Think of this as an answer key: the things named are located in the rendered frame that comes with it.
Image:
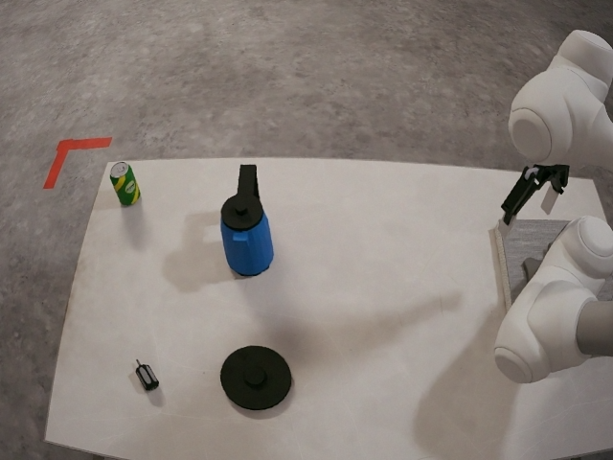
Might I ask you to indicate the green drink can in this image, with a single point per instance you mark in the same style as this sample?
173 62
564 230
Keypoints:
124 183

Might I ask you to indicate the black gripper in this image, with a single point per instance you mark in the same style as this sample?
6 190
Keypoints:
526 186

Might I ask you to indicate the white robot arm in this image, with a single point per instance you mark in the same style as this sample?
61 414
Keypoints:
556 322

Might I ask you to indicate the black round disc with center stud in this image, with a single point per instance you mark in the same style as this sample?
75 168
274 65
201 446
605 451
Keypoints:
255 377

